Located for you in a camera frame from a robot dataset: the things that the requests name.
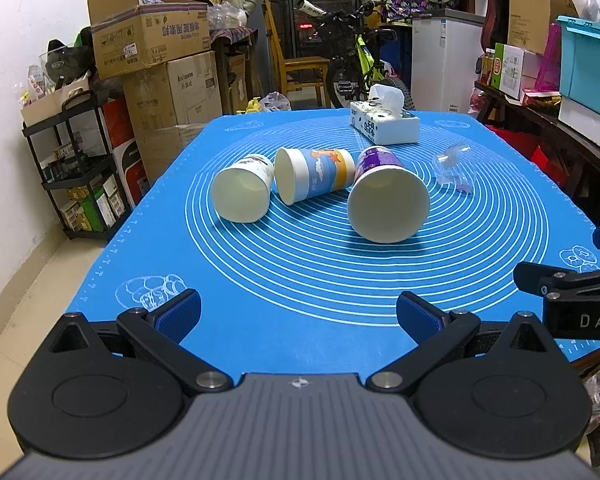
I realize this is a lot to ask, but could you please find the blue silicone baking mat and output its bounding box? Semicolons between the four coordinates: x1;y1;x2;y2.
70;110;600;378

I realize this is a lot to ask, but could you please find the white chest freezer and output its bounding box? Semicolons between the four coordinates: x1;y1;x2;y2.
411;9;484;114

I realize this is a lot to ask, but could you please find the wooden chair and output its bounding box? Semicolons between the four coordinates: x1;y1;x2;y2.
262;0;332;107

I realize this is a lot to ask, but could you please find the white green carton box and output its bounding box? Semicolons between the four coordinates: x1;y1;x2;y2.
491;42;524;100

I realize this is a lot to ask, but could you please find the open top cardboard box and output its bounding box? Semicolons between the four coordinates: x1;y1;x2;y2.
87;0;211;79

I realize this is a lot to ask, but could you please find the dark wooden side table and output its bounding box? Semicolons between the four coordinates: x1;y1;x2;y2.
475;81;600;226

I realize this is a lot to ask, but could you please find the white ink-print paper cup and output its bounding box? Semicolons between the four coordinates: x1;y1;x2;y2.
211;154;274;223

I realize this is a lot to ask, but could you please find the purple paper cup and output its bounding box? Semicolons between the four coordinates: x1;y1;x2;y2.
347;145;430;244

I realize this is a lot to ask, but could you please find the tall brown cardboard box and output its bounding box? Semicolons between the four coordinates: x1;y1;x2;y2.
507;0;578;54

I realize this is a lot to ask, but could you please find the clear plastic cup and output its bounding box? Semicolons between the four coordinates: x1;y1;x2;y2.
432;143;474;195

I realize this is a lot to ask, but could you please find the teal plastic storage bin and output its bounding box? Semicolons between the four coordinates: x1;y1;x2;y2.
557;15;600;114

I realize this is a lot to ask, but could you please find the black shelf rack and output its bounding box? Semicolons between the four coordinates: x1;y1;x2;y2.
21;90;131;242

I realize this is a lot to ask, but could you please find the large lower cardboard box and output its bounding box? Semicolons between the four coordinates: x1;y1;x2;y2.
122;51;223;183

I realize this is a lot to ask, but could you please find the black green bicycle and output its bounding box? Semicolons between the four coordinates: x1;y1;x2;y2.
296;0;415;110

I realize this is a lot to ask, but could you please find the white tissue box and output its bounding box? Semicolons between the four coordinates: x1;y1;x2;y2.
349;84;420;146

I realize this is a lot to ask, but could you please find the blue cartoon paper cup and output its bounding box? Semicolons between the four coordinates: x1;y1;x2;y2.
274;148;355;206

